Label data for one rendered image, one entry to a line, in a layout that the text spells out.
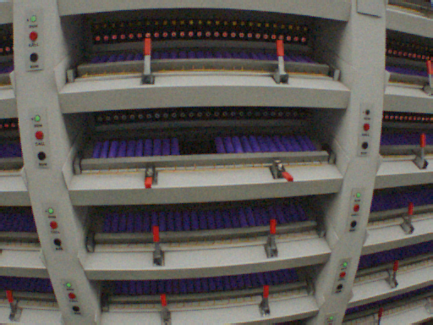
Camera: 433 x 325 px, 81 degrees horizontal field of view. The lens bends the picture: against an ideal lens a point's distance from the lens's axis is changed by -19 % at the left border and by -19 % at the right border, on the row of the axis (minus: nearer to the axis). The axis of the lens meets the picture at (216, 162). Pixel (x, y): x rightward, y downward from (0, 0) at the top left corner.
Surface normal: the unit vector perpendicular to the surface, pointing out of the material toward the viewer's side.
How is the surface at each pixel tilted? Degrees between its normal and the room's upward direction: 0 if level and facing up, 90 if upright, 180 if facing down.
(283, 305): 22
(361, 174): 90
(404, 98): 112
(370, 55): 90
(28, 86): 90
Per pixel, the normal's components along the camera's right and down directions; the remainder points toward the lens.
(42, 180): 0.14, 0.26
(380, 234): 0.05, -0.80
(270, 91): 0.13, 0.60
